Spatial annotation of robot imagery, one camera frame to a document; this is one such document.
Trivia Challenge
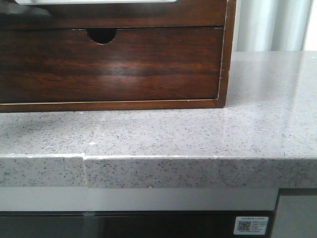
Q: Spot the wooden drawer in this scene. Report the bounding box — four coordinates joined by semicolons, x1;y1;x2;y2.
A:
0;27;223;103
0;0;227;30

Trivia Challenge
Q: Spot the dark wooden drawer cabinet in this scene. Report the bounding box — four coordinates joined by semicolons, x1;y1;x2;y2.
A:
0;0;236;113

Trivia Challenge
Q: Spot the white QR code sticker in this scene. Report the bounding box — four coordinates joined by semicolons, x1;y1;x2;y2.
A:
233;216;269;235

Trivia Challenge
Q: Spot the grey white curtain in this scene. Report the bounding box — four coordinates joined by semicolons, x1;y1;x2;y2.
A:
233;0;317;52

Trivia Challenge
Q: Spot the grey appliance front panel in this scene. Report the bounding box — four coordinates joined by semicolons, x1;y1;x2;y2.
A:
272;188;317;238

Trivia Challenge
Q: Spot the black glass oven door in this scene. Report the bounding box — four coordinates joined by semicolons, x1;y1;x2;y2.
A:
0;211;275;238

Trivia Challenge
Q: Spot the white plastic tray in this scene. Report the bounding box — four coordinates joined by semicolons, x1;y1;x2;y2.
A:
15;0;176;5

